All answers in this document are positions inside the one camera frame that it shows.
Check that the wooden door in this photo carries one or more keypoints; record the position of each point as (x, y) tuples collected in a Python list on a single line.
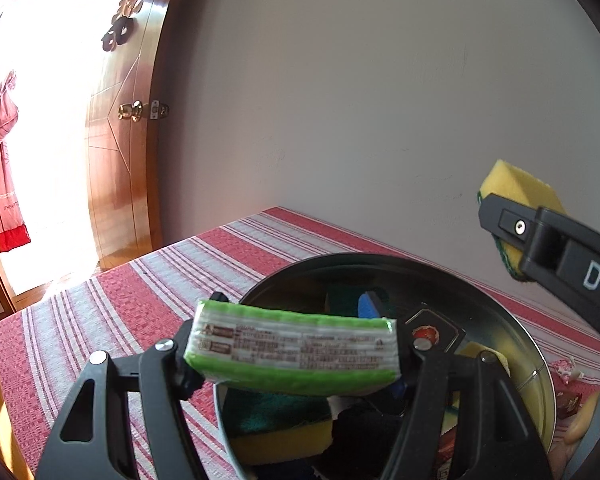
[(122, 134)]

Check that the red snack packet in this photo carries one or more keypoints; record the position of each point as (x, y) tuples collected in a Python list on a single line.
[(446, 446)]

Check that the brass door knob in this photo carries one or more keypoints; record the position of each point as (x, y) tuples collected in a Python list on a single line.
[(131, 111)]

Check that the round metal tin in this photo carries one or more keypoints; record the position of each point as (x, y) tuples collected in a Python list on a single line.
[(411, 286)]

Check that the green white tissue pack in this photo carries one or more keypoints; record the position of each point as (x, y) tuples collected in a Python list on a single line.
[(292, 353)]

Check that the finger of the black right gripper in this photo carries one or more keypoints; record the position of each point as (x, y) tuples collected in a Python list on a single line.
[(513, 226)]

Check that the black knitted ball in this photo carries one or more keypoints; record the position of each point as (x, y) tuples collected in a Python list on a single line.
[(362, 441)]

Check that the red hanging cloth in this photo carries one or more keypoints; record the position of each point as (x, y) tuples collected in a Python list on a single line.
[(13, 229)]

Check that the yellow green sponge far in tin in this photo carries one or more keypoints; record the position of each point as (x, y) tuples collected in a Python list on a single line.
[(342, 300)]

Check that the brown candy wrapper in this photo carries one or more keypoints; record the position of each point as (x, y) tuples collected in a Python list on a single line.
[(568, 403)]

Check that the red white candy wrapper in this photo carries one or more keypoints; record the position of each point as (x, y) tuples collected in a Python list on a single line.
[(566, 370)]

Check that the dark door ornament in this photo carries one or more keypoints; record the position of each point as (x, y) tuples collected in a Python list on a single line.
[(122, 24)]

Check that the black box with red emblem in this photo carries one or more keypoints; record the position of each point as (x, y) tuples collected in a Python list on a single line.
[(428, 332)]

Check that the green topped yellow sponge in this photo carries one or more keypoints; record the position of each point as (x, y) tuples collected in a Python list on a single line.
[(272, 428)]

